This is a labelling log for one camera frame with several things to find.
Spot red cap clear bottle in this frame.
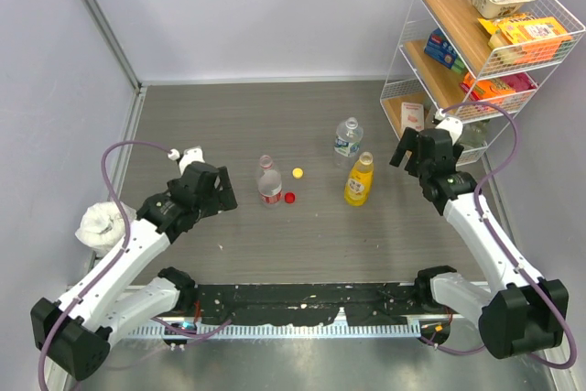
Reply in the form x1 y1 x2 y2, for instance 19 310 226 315
256 155 283 207

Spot clear Pocari water bottle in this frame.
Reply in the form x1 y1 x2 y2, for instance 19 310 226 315
333 117 364 168

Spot yellow juice bottle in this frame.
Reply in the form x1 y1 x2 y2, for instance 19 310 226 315
344 152 374 207

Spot yellow bottle cap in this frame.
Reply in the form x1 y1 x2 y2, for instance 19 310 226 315
292 168 304 179

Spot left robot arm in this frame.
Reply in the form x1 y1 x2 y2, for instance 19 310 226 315
30 161 237 381

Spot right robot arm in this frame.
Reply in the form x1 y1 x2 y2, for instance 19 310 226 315
390 127 569 359

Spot white pink snack bag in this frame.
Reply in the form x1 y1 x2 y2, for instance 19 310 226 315
399 102 425 135

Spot clear glass jar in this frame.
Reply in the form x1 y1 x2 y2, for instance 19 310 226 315
459 121 488 153

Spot orange red snack pack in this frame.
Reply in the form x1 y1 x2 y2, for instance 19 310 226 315
460 72 537 113

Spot blue snack box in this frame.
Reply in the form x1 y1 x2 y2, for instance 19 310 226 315
424 28 467 73

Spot white crumpled cloth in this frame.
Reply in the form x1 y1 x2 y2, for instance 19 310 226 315
75 201 125 258

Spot orange yellow snack box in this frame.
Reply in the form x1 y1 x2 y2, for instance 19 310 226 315
478 13 573 66

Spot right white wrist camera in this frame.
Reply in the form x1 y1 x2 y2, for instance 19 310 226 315
433 109 463 145

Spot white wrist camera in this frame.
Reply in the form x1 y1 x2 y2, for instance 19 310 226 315
168 146 205 174
433 109 463 145

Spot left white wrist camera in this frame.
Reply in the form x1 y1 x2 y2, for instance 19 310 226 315
168 146 205 174

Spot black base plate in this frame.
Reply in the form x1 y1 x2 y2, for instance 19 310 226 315
183 282 449 327

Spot white wire shelf rack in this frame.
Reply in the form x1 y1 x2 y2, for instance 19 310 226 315
380 0 585 164

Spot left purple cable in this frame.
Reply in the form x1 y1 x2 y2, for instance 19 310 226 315
36 140 173 391

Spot white slotted cable duct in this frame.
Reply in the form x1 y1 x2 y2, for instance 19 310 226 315
126 320 421 340

